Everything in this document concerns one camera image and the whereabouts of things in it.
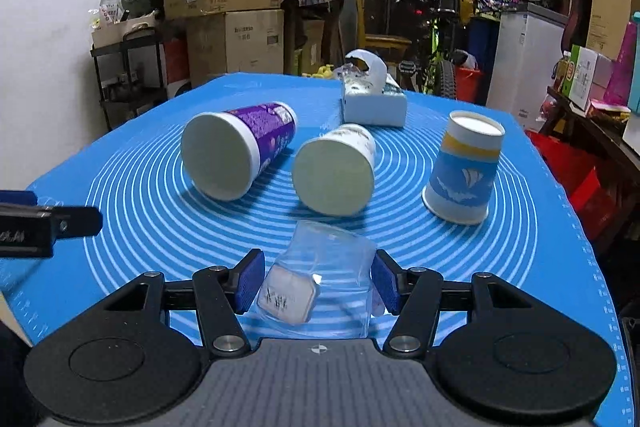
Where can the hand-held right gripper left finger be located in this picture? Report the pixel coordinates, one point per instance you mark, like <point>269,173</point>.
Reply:
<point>251,278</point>

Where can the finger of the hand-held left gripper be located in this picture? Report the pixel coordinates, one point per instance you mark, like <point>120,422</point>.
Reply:
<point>75,223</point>

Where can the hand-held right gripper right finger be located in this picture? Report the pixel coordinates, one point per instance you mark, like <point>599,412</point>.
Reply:
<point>384,278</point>

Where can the clear plastic cup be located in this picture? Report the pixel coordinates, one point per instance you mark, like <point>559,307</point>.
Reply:
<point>320,279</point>

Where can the white patterned paper cup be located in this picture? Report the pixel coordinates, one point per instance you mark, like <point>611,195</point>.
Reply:
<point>335,174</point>

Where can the purple paper cup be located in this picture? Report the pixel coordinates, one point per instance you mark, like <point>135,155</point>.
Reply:
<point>240,147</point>

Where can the blue and yellow paper cup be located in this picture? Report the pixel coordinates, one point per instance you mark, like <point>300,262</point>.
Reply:
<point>465,172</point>

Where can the blue silicone mat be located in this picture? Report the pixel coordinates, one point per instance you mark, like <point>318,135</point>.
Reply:
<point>150,207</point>

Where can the black metal shelf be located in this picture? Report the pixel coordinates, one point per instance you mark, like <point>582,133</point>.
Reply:
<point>127,67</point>

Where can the white tissue box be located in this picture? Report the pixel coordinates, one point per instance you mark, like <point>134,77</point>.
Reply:
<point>372,102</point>

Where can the red plastic bucket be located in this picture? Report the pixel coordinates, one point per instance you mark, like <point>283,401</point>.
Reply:
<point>467,82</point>

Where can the red bag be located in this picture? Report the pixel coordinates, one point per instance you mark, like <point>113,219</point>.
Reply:
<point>575,172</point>

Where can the large cardboard box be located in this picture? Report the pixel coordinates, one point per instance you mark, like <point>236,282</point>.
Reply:
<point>235,44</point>

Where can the bicycle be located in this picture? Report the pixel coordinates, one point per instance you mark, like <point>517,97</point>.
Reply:
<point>430,37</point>

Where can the dark wooden side table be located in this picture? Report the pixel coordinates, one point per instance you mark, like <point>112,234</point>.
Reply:
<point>595,142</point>

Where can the wooden chair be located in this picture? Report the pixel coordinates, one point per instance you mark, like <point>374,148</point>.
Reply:
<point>377,27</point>

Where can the white chest freezer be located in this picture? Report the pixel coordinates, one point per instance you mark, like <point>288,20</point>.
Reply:
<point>525,57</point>

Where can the green and white carton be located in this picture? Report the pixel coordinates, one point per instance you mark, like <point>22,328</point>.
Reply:
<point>580,72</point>

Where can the pink gift bag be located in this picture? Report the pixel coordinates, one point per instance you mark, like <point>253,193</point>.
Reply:
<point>622,67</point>

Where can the tall cardboard box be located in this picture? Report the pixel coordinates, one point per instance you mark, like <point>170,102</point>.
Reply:
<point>610,2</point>

